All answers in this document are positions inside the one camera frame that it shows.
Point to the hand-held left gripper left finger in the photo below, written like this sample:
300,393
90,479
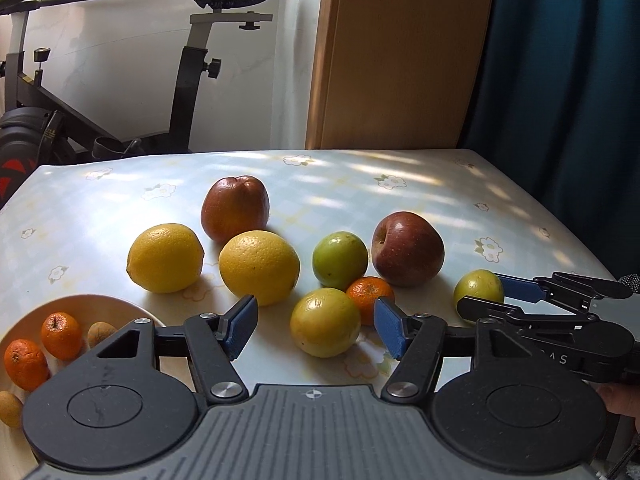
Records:
242,327

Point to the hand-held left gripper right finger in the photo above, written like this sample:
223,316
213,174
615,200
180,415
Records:
390,325

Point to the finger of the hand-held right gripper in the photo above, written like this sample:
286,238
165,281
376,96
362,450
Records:
517,287
490,307

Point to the small yellow-green jujube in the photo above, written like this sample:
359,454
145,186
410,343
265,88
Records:
478,285

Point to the orange mandarin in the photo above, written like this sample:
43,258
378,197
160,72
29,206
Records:
367,291
25,364
61,335

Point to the round yellow citrus fruit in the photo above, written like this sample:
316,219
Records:
259,267

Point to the large yellow-green jujube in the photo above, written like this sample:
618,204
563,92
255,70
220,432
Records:
325,322

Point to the round red apple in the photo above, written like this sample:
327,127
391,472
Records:
407,248

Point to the green jujube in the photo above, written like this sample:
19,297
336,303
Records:
340,258

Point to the beige round plate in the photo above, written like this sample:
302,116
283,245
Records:
115,310

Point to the small brown fruit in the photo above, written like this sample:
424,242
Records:
10,408
101,332

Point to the person's right hand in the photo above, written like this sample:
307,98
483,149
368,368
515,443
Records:
622,400

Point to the dark speckled cloth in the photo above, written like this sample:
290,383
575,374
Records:
631,281

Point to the yellow lemon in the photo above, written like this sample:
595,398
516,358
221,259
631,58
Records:
166,257

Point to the tall red apple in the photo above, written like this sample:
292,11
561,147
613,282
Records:
235,208

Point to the floral tablecloth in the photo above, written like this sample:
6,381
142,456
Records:
350,185

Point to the blue curtain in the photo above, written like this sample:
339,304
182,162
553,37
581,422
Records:
560,85

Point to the wooden cabinet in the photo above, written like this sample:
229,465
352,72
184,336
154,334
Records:
400,60

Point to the black exercise bike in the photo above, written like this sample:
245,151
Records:
187,75

